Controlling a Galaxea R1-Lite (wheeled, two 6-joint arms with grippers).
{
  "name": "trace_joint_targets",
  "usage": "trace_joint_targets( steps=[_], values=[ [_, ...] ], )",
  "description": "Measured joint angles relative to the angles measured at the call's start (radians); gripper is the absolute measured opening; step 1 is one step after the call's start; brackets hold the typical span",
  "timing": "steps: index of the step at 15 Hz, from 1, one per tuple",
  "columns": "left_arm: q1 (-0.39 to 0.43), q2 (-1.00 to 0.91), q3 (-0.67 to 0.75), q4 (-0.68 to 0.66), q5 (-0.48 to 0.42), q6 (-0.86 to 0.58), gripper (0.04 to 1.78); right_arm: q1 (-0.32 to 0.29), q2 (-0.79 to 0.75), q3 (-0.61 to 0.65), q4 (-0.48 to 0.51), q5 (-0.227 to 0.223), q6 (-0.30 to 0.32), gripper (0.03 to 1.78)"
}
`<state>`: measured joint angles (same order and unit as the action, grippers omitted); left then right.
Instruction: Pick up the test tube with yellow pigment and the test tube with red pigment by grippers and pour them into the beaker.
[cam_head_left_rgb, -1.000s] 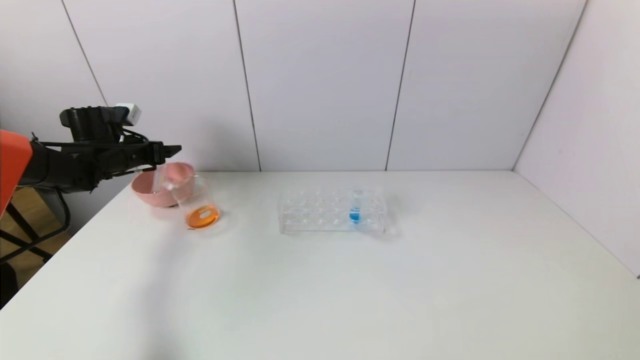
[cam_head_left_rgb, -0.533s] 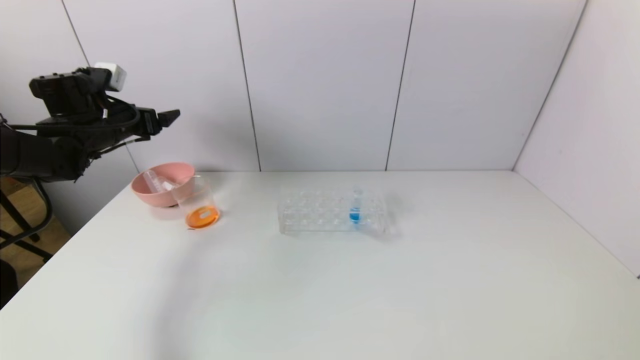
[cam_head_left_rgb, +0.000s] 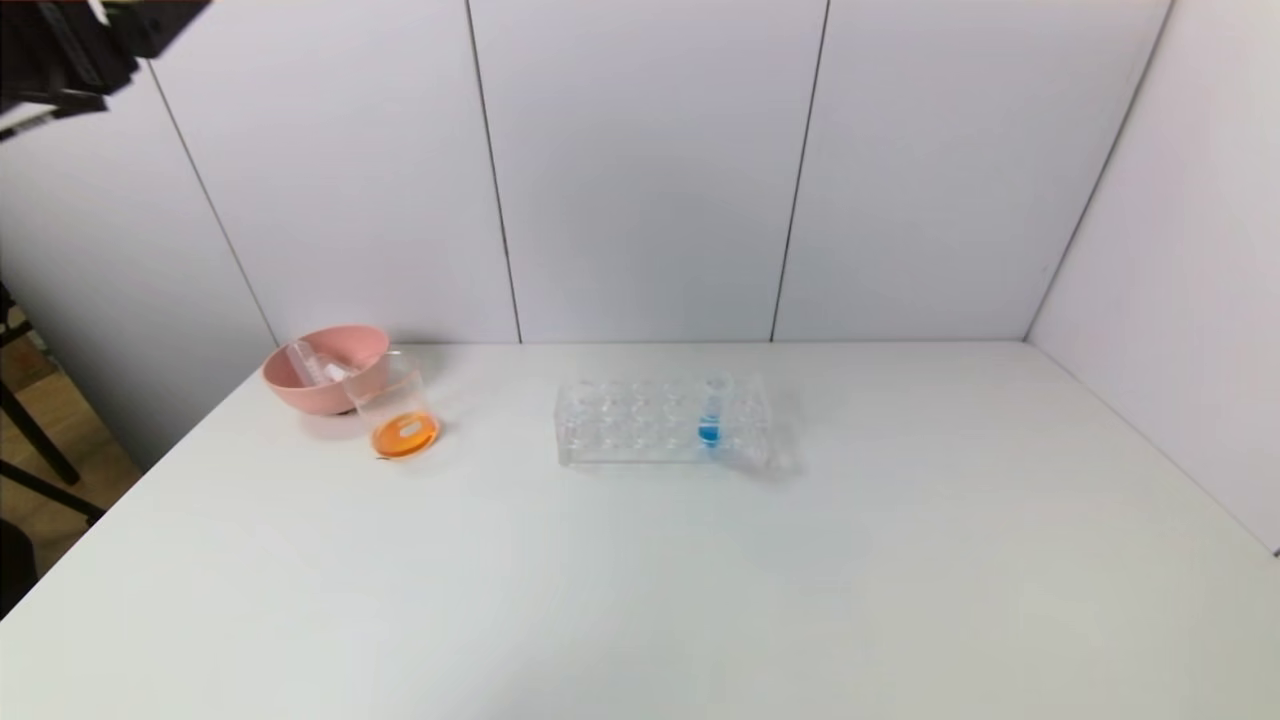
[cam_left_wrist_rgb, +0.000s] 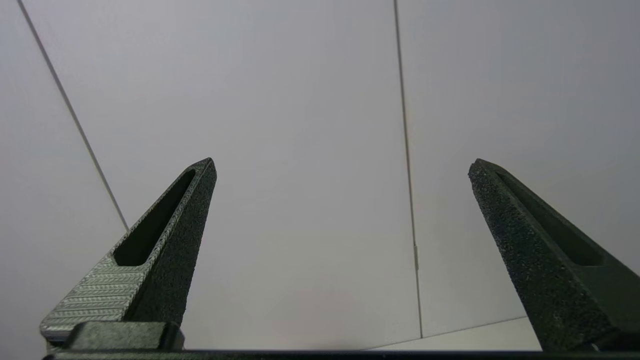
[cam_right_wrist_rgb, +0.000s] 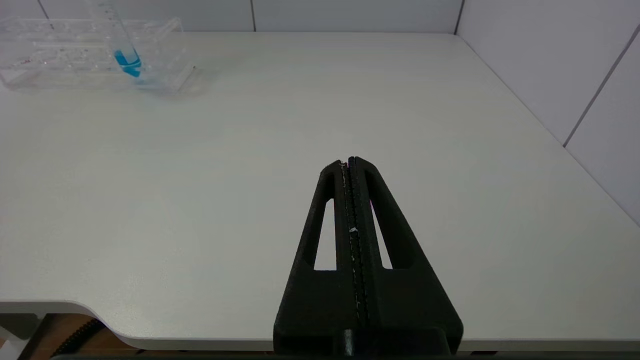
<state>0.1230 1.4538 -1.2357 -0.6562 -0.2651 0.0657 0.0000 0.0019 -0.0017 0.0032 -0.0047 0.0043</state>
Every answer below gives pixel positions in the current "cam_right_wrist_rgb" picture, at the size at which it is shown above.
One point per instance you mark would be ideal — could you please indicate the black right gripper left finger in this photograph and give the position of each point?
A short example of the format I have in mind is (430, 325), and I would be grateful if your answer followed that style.
(312, 300)

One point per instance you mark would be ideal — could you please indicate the white table frame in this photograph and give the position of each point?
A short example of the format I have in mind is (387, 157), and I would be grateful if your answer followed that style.
(10, 345)

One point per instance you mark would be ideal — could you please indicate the test tube with blue pigment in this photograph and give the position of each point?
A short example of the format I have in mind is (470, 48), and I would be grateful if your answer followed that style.
(127, 61)

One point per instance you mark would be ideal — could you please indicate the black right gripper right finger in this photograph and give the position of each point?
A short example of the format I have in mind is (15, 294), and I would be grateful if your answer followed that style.
(410, 300)

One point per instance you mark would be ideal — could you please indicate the clear acrylic test tube rack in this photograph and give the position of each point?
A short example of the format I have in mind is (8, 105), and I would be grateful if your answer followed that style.
(160, 65)

